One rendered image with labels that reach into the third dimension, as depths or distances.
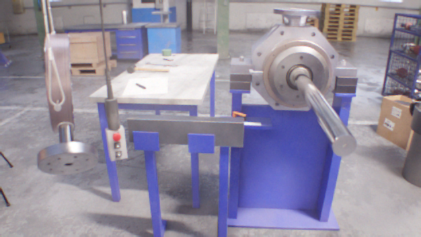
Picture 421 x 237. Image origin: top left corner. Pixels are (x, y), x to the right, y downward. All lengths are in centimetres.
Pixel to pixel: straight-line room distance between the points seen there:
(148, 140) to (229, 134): 43
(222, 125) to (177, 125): 23
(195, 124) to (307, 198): 111
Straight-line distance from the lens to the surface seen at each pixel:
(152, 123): 164
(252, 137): 205
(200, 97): 194
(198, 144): 163
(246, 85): 177
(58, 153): 102
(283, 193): 230
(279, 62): 161
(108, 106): 113
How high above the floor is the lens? 149
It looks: 22 degrees down
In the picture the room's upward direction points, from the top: straight up
